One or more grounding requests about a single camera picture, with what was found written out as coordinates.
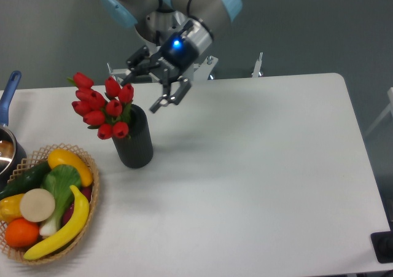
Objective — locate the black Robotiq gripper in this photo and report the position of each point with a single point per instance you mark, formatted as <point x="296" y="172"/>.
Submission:
<point x="176" y="55"/>

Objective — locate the red tulip bouquet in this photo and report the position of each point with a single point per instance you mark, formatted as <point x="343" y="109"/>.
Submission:
<point x="108" y="113"/>

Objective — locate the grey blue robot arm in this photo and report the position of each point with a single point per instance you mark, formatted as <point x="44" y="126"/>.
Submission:
<point x="216" y="15"/>

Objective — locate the dark grey ribbed vase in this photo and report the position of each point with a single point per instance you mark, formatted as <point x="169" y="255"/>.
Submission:
<point x="135" y="150"/>

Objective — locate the yellow squash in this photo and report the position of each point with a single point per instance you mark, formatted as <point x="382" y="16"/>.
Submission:
<point x="65" y="157"/>

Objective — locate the purple eggplant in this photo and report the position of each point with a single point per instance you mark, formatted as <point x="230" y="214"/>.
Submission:
<point x="86" y="191"/>

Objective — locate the green bok choy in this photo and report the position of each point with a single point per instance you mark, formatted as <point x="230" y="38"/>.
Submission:
<point x="58" y="182"/>

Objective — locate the yellow banana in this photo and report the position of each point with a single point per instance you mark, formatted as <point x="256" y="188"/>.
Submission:
<point x="65" y="234"/>

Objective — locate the green cucumber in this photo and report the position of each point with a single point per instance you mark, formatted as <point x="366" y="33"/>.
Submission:
<point x="30" y="179"/>

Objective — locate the beige round radish slice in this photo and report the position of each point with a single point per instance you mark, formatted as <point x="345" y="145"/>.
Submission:
<point x="37" y="205"/>

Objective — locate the yellow bell pepper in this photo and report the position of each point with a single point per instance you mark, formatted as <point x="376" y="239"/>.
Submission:
<point x="10" y="208"/>

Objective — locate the orange fruit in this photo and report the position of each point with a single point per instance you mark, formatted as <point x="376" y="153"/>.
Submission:
<point x="21" y="233"/>

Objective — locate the woven wicker basket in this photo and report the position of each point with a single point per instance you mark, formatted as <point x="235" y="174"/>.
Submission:
<point x="38" y="156"/>

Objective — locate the black device at table edge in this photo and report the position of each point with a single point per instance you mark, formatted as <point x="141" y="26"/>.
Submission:
<point x="382" y="245"/>

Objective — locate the blue handled saucepan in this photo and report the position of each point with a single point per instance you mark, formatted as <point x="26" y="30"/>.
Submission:
<point x="12" y="152"/>

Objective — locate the white chair frame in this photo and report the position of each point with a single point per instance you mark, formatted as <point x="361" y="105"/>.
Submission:
<point x="387" y="111"/>

